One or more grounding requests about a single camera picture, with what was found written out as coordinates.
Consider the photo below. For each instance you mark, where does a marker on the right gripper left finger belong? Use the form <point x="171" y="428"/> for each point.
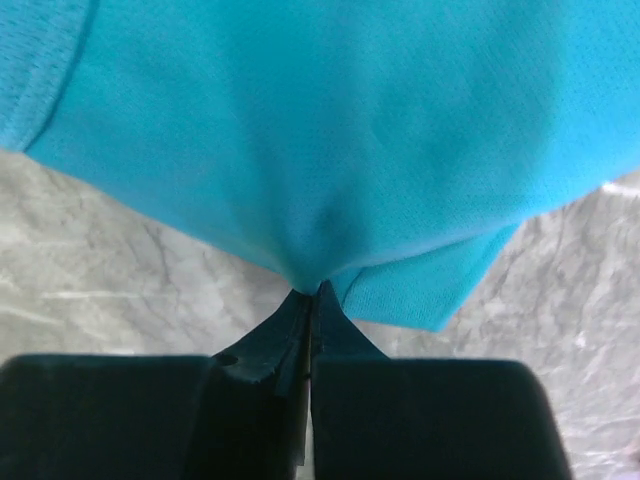
<point x="238" y="414"/>

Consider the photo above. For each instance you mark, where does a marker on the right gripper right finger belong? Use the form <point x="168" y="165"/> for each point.
<point x="376" y="417"/>

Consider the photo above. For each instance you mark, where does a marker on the teal t shirt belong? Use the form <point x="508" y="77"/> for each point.
<point x="389" y="147"/>

